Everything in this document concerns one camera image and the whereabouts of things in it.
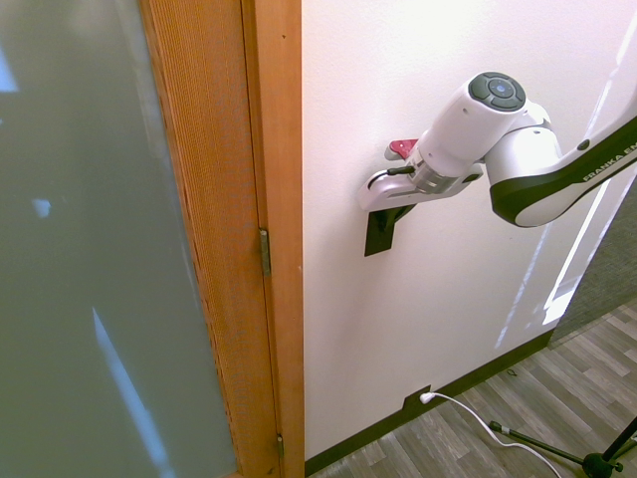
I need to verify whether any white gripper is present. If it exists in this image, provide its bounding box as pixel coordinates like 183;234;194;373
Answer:
356;164;485;232

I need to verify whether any wooden door with glass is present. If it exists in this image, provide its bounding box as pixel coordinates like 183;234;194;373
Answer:
0;0;281;478

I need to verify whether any black baseboard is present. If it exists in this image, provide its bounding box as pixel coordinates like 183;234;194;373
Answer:
304;332;554;477

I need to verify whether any black tripod with taped leg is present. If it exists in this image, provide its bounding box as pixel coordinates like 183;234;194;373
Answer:
488;411;637;478

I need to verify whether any frosted glass door pane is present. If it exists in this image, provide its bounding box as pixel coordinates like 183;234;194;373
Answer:
0;0;238;478

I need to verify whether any black light switch plate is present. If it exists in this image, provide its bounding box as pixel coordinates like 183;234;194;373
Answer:
363;210;398;260

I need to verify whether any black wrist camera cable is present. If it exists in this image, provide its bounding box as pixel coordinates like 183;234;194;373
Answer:
366;165;415;189

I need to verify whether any wooden door frame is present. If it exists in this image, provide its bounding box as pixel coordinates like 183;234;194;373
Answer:
240;0;306;478

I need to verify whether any black wall outlet plate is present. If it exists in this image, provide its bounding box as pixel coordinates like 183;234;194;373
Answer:
401;383;433;420

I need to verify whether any white power cord with plug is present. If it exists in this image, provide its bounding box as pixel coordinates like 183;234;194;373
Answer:
420;391;564;478

